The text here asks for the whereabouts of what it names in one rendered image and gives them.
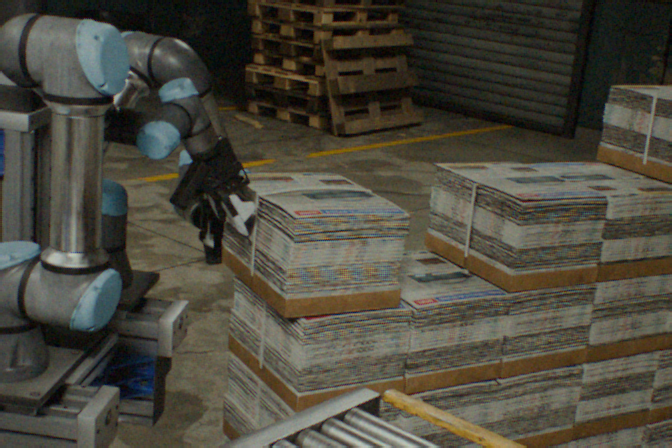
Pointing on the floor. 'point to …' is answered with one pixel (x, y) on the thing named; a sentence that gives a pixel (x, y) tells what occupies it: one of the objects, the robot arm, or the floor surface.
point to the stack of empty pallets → (307, 55)
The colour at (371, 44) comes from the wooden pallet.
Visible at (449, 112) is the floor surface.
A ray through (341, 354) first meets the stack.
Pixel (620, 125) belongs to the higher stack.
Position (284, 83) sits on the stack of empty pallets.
